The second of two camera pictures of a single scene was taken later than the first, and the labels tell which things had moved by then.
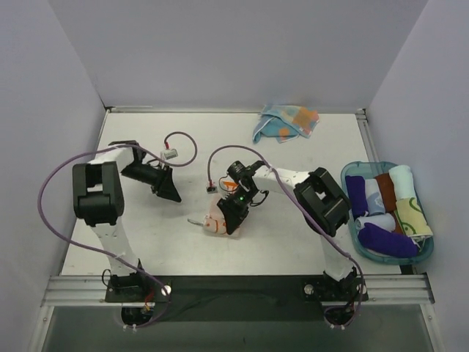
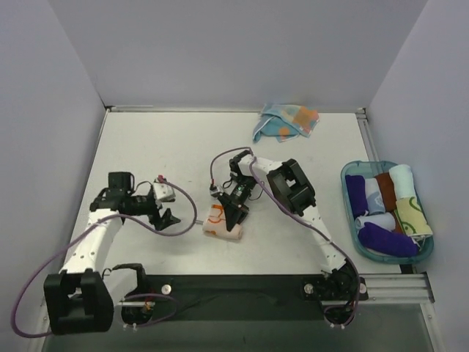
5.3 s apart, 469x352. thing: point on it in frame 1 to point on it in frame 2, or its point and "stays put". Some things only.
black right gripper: (234, 211) stays put
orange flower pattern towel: (215, 222) stays put
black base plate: (237, 298) stays put
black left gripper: (161, 180) to (158, 213)
